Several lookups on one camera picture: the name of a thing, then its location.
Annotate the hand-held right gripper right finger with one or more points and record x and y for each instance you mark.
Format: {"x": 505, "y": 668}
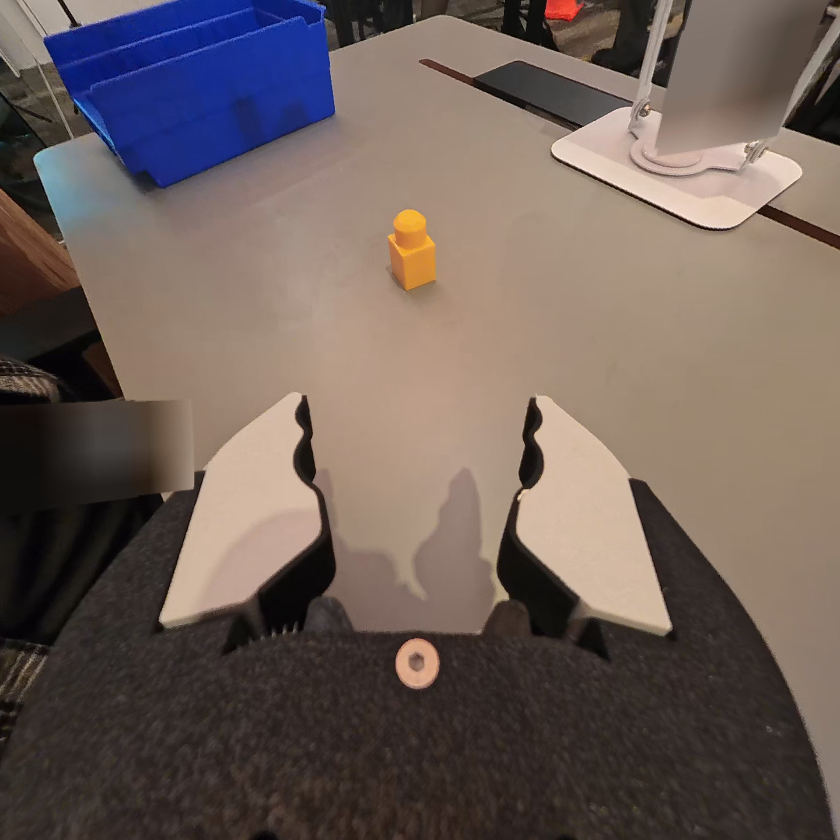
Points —
{"x": 584, "y": 525}

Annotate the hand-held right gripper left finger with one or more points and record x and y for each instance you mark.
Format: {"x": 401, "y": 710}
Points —
{"x": 243, "y": 518}

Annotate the yellow plastic block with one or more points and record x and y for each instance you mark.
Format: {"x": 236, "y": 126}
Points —
{"x": 412, "y": 262}

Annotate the blue plastic bin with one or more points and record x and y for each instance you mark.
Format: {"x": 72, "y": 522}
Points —
{"x": 216, "y": 118}

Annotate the person's torso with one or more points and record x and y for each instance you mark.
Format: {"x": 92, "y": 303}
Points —
{"x": 26, "y": 669}

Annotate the wooden panel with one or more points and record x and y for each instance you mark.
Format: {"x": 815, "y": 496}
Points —
{"x": 33, "y": 262}

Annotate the white stand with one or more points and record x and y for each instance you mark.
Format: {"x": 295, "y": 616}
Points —
{"x": 722, "y": 197}

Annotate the black flat panel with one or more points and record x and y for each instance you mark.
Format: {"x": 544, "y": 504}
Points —
{"x": 551, "y": 92}

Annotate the orange traffic cone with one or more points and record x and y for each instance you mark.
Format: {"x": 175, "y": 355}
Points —
{"x": 564, "y": 8}

